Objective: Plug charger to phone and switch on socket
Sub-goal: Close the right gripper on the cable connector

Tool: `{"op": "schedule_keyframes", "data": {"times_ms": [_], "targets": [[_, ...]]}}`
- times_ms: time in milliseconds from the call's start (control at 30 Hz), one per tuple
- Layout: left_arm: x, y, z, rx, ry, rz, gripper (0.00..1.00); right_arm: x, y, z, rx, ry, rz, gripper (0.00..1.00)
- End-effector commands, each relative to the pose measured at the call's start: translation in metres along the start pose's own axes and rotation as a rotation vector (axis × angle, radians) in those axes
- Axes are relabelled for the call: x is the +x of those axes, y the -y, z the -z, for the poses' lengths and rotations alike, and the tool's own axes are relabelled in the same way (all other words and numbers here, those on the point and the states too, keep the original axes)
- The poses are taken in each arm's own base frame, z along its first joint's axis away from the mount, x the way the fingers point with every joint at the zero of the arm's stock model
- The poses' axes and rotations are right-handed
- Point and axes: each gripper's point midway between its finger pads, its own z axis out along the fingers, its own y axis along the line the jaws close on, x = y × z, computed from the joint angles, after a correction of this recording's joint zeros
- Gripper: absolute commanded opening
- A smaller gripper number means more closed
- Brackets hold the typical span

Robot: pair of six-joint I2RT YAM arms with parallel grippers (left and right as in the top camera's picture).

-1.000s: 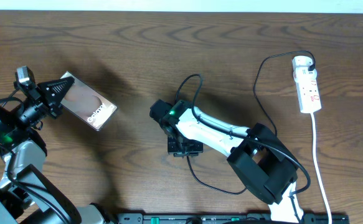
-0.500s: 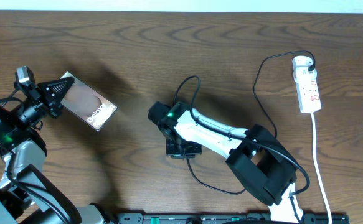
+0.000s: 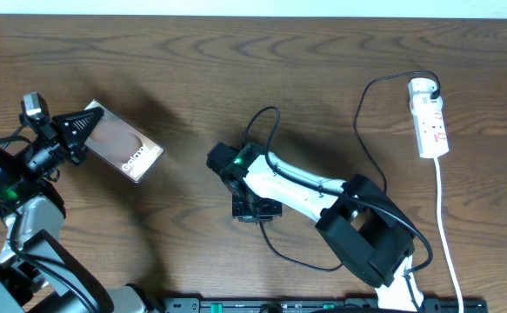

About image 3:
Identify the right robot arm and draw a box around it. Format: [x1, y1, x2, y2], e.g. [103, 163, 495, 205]
[206, 143, 424, 312]

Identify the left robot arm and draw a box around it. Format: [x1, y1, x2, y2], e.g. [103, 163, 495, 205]
[0, 103, 165, 312]

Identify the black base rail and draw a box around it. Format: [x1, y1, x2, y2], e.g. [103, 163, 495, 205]
[163, 297, 489, 313]

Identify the white power strip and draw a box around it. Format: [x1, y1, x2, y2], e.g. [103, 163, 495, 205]
[408, 77, 449, 159]

